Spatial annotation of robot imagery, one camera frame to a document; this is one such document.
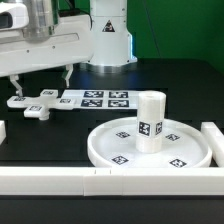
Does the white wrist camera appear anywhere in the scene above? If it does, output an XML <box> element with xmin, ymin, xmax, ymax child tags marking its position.
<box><xmin>0</xmin><ymin>3</ymin><xmax>29</xmax><ymax>32</ymax></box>

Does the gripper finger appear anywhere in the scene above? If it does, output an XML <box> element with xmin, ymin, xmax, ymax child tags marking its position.
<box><xmin>62</xmin><ymin>64</ymin><xmax>73</xmax><ymax>87</ymax></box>
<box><xmin>9</xmin><ymin>74</ymin><xmax>23</xmax><ymax>97</ymax></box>

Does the white right rail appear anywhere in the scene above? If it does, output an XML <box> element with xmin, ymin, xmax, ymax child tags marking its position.
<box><xmin>201</xmin><ymin>122</ymin><xmax>224</xmax><ymax>168</ymax></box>

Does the white marker plate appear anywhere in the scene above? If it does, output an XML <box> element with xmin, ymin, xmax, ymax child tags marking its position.
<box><xmin>62</xmin><ymin>90</ymin><xmax>139</xmax><ymax>109</ymax></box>

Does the white front rail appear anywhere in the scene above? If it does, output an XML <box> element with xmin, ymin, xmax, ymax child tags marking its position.
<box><xmin>0</xmin><ymin>167</ymin><xmax>224</xmax><ymax>196</ymax></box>

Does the white round table top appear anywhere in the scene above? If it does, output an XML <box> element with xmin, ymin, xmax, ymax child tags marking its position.
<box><xmin>87</xmin><ymin>117</ymin><xmax>212</xmax><ymax>168</ymax></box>

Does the white left rail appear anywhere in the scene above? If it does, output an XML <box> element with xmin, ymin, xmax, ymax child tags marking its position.
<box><xmin>0</xmin><ymin>120</ymin><xmax>6</xmax><ymax>145</ymax></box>

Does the white rail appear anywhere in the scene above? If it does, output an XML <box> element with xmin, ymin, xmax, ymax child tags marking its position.
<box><xmin>201</xmin><ymin>122</ymin><xmax>224</xmax><ymax>168</ymax></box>
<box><xmin>0</xmin><ymin>167</ymin><xmax>224</xmax><ymax>196</ymax></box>
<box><xmin>0</xmin><ymin>120</ymin><xmax>6</xmax><ymax>145</ymax></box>

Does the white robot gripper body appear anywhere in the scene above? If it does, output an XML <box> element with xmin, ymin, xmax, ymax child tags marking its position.
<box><xmin>0</xmin><ymin>15</ymin><xmax>94</xmax><ymax>77</ymax></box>

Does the white cross-shaped table base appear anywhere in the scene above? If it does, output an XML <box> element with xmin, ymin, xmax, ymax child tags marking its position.
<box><xmin>7</xmin><ymin>89</ymin><xmax>76</xmax><ymax>121</ymax></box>

